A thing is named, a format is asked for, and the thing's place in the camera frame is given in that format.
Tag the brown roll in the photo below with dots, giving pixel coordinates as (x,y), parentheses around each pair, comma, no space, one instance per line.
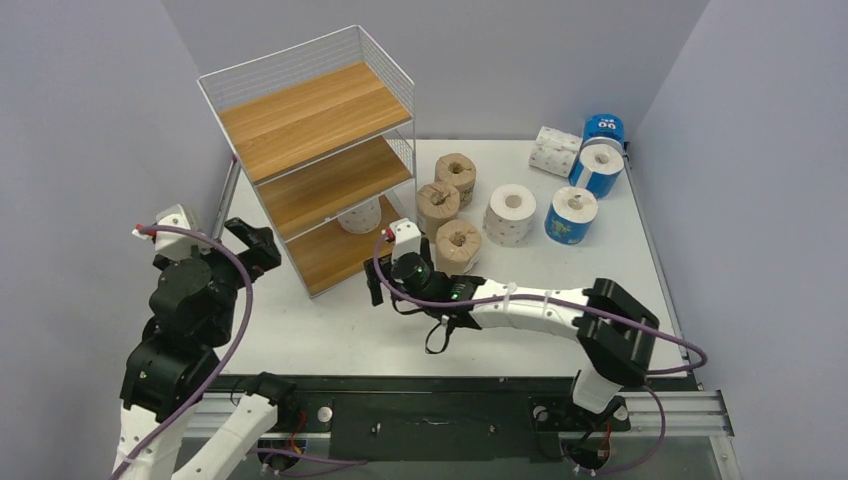
(436,203)
(459,171)
(458,244)

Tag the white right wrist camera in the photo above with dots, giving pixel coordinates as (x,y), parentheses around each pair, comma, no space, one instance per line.
(405,237)

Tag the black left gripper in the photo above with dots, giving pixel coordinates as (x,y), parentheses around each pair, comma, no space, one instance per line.
(263,253)

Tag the white wire wooden shelf rack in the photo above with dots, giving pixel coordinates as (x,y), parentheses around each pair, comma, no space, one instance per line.
(317,129)

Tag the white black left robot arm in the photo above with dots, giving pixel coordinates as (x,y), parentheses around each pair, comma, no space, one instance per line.
(201,308)

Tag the white floral tissue pack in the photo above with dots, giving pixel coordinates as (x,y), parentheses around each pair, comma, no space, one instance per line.
(554,151)

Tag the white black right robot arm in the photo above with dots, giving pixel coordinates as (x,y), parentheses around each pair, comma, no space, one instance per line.
(605,320)

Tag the blue cartoon-face roll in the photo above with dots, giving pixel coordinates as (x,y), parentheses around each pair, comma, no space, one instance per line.
(606,129)

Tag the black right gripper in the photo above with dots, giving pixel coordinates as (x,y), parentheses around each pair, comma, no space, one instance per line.
(377,279)

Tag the white red-dotted toilet roll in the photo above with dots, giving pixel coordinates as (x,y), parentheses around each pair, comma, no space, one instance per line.
(362,219)
(509,215)

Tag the blue wrapped toilet roll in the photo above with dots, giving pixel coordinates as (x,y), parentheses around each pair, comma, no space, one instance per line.
(570,215)

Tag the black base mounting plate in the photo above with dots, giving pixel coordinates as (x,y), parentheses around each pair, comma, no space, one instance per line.
(387,419)

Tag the blue white wrapped roll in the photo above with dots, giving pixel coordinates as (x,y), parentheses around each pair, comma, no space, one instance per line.
(596,169)

